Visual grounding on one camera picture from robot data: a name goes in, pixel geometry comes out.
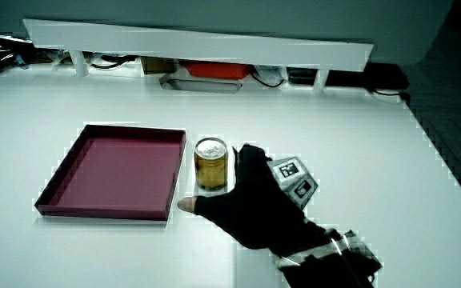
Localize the person's right hand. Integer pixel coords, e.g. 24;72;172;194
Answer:
177;143;332;258

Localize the gold red bull can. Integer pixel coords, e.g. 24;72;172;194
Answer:
193;137;230;192

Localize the person's right forearm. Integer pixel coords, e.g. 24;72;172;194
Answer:
273;229;384;288

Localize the white desk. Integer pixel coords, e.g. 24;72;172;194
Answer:
0;59;461;288

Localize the white desk shelf riser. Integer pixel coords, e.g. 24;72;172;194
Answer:
22;18;375;90

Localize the maroon shallow tray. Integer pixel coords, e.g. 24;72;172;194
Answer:
34;124;187;222

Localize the small black device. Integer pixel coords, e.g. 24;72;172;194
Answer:
286;66;319;86

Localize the orange box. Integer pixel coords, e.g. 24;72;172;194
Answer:
181;60;254;81

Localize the brown cardboard box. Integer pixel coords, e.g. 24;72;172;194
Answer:
139;56;178;76

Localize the large black box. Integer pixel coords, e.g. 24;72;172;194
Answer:
325;61;411;91

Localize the black cable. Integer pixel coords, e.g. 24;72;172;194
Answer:
250;72;286;89
89;54;137;70
367;87;412;104

